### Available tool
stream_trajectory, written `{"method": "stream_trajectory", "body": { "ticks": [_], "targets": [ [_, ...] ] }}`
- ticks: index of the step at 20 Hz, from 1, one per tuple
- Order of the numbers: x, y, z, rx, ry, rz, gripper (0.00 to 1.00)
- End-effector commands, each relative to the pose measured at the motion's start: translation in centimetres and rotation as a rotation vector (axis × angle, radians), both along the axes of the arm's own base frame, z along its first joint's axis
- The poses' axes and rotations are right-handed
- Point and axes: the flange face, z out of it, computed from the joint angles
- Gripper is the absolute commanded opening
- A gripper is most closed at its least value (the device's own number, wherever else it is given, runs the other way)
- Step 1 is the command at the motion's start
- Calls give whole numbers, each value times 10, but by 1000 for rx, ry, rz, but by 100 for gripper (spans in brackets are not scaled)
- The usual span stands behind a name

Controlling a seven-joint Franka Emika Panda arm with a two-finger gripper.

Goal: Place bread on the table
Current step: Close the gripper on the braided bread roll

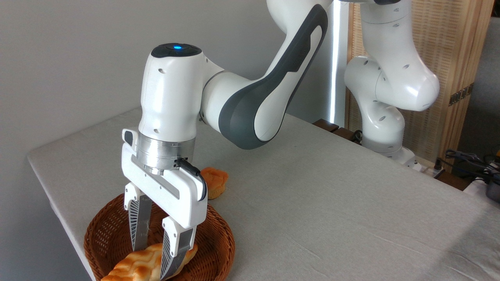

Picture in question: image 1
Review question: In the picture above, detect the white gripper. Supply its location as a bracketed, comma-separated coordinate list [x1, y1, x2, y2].
[121, 128, 208, 281]

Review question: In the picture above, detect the long braided bread loaf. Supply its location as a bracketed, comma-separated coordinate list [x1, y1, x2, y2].
[101, 243, 198, 281]

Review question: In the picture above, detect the small round bread bun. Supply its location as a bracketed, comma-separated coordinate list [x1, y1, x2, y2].
[200, 167, 229, 200]

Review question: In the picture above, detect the brown wicker basket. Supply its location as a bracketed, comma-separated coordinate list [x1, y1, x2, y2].
[84, 193, 236, 281]

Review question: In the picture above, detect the grey tablecloth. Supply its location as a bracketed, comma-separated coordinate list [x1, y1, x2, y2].
[27, 106, 500, 281]

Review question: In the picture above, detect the dark wooden block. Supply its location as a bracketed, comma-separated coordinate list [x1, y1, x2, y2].
[332, 127, 362, 143]
[312, 119, 339, 132]

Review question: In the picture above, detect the metal screen hinge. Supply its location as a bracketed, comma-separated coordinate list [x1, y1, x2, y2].
[448, 83, 475, 107]

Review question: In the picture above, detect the wooden folding screen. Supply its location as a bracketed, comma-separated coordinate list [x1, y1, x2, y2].
[346, 0, 495, 172]

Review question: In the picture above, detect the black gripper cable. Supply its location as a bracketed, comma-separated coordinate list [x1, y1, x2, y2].
[174, 158, 207, 202]

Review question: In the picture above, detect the black cable bundle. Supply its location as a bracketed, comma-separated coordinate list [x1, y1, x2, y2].
[445, 149, 500, 177]

